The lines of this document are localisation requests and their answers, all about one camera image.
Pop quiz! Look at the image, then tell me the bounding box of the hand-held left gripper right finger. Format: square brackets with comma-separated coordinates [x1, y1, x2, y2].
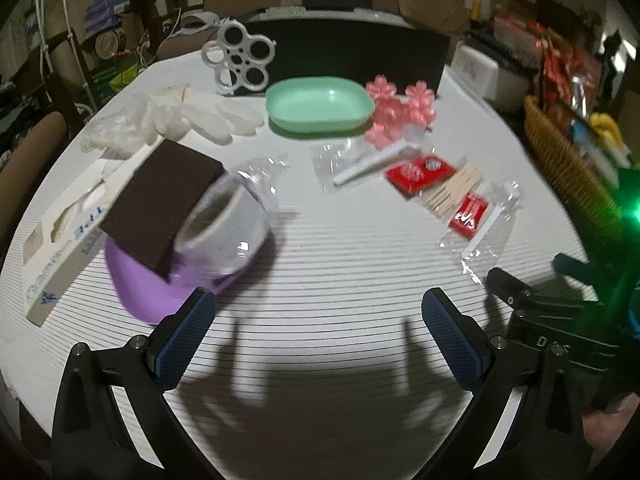
[407, 287, 588, 480]

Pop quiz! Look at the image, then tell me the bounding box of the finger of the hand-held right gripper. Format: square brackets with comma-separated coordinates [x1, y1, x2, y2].
[487, 267, 531, 311]
[550, 254, 601, 288]

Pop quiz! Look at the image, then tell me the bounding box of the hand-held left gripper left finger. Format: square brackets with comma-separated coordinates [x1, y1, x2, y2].
[50, 286, 223, 480]

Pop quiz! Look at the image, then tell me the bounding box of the purple plastic bowl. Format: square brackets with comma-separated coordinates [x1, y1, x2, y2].
[104, 235, 261, 323]

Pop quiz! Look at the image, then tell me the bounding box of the small red sauce packet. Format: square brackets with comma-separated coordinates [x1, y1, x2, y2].
[446, 192, 491, 235]

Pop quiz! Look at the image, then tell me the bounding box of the bundle of wooden toothpicks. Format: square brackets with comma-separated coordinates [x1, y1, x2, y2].
[424, 162, 483, 217]

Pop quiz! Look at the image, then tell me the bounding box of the tape roll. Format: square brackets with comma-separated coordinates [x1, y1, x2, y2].
[172, 155, 291, 281]

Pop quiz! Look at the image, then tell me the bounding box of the brown sponge pad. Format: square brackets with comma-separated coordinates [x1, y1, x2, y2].
[100, 140, 226, 281]

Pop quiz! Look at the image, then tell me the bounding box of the large red sauce packet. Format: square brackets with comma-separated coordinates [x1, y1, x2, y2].
[385, 156, 458, 200]

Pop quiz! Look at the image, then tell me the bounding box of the clear plastic bag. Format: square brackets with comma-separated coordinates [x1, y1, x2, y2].
[80, 100, 162, 161]

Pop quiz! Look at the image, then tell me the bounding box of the translucent disposable glove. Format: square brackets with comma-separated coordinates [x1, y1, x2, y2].
[152, 92, 266, 145]

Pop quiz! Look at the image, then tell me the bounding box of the green plastic dish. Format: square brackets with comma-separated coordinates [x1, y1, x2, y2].
[265, 76, 376, 137]

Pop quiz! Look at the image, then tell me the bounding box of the black storage box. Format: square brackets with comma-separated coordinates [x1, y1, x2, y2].
[240, 20, 448, 98]

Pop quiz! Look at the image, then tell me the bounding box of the white flower-shaped ring rack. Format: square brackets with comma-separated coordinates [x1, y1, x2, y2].
[201, 19, 277, 96]

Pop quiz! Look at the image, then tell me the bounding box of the wicker basket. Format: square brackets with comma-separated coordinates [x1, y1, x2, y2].
[524, 95, 626, 271]

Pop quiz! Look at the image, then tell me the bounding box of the bunch of bananas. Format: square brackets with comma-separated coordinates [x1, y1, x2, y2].
[590, 112, 626, 148]

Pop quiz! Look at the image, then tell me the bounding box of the white glove box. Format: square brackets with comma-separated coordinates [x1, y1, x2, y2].
[22, 157, 146, 328]

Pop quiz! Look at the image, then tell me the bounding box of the pink flower-shaped piece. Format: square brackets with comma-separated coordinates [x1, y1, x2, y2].
[405, 81, 436, 108]
[411, 105, 437, 130]
[365, 75, 397, 102]
[364, 121, 406, 150]

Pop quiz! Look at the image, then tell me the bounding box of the pile of red snack packets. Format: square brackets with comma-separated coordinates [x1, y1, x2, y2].
[492, 0, 606, 111]

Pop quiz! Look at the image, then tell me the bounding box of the white appliance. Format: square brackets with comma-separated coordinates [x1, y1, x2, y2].
[452, 40, 531, 113]

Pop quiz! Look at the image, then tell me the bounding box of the brown upholstered chair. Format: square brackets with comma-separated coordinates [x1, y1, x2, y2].
[0, 110, 68, 256]

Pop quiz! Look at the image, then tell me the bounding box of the green plastic bag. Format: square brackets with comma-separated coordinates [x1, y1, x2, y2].
[97, 62, 143, 91]

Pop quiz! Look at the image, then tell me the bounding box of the round dial scale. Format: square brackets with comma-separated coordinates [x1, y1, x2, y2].
[95, 27, 126, 58]

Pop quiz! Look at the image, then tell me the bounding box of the white curved device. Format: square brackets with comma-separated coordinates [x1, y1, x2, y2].
[175, 10, 221, 36]

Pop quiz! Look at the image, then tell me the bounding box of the stack of purple boxes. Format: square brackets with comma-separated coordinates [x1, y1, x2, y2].
[85, 0, 133, 33]

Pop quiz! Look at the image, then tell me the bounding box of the pink flower-shaped cutter ring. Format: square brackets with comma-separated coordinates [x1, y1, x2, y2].
[375, 98, 415, 128]

